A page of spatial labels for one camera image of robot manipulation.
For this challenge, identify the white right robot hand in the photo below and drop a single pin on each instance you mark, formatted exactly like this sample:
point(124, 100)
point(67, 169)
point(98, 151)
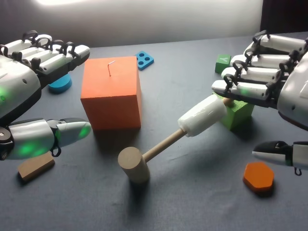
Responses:
point(296, 91)

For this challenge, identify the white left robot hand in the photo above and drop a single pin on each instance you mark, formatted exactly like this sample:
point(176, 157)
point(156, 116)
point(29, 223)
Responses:
point(19, 81)

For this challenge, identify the large orange block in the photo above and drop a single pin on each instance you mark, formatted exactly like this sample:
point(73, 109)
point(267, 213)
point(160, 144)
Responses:
point(110, 113)

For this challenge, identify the blue round block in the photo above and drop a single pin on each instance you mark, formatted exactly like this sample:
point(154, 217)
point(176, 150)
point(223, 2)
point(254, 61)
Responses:
point(60, 86)

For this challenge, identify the green textured block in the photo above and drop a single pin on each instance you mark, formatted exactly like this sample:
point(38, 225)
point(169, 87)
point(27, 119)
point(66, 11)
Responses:
point(237, 118)

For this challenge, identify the plain wooden rectangular block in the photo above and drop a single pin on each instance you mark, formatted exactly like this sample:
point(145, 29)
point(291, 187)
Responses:
point(33, 168)

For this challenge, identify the bent metal nail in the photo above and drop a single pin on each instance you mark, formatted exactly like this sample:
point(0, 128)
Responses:
point(109, 69)

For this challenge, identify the orange hexagon block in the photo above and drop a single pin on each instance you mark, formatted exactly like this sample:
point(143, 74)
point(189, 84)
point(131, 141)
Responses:
point(258, 175)

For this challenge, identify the blue triangle with holes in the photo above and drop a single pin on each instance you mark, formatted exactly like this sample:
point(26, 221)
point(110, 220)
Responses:
point(144, 67)

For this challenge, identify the green letter cube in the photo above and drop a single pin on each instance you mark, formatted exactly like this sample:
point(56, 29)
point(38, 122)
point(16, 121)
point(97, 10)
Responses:
point(220, 67)

